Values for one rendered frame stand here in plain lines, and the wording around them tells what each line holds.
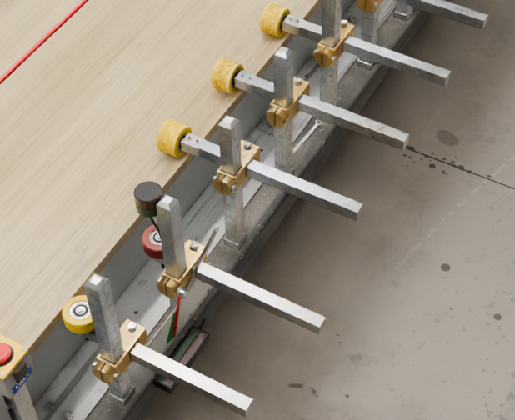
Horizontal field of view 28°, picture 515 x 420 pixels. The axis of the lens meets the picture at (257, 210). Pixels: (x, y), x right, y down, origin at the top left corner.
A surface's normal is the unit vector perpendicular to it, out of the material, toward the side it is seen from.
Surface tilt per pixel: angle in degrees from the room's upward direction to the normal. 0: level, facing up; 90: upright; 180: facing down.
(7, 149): 0
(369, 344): 0
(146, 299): 0
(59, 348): 90
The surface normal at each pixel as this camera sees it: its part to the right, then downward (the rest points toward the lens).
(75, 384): -0.02, -0.65
